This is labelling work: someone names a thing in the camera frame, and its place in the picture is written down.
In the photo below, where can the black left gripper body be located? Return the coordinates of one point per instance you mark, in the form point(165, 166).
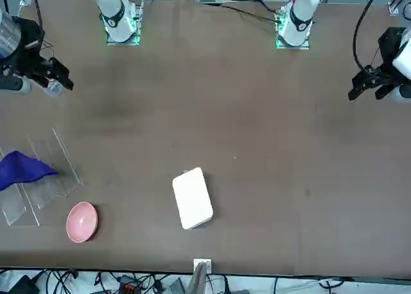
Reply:
point(388, 47)

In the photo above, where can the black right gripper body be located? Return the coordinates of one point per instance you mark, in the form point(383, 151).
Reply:
point(30, 50)

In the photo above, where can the purple towel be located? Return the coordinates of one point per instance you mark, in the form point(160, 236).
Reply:
point(19, 170)

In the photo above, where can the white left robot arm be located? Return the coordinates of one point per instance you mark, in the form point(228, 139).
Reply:
point(302, 14)

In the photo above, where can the clear acrylic storage rack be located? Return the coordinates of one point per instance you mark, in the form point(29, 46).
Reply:
point(64, 178)

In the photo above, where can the pink bowl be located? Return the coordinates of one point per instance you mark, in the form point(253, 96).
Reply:
point(82, 221)

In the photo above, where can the white drawer box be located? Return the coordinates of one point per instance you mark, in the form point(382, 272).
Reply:
point(192, 199)

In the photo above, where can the black box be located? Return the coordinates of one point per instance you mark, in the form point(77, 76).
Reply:
point(22, 286)

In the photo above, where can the black orange device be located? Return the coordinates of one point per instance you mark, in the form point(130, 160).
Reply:
point(130, 287)

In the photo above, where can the aluminium corner bracket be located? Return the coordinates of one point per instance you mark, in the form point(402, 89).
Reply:
point(394, 7)
point(25, 1)

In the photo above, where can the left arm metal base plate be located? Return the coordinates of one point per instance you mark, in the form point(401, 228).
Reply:
point(292, 47)

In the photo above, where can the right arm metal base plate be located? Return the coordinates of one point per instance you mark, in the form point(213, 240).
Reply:
point(138, 5)

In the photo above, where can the white table edge bracket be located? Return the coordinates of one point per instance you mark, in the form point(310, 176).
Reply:
point(208, 263)

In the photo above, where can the grey camera post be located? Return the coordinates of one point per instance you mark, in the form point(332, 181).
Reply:
point(197, 281)

